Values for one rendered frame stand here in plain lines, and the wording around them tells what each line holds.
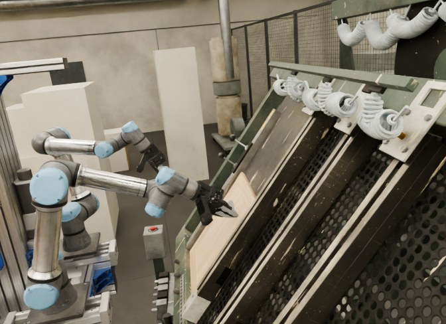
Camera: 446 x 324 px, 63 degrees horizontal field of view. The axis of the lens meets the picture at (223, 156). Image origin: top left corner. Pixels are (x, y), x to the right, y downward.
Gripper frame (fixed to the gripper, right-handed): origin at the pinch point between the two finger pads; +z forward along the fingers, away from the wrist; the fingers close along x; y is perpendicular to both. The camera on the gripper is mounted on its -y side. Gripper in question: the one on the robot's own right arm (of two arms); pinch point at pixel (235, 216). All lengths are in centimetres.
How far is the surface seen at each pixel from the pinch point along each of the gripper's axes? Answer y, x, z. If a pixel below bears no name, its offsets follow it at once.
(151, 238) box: 36, 92, -5
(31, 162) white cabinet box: 264, 385, -133
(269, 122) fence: 67, -6, 12
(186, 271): 5, 60, 9
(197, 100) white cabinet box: 361, 203, 31
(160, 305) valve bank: -10, 76, 5
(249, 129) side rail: 83, 15, 12
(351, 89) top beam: 12, -65, 0
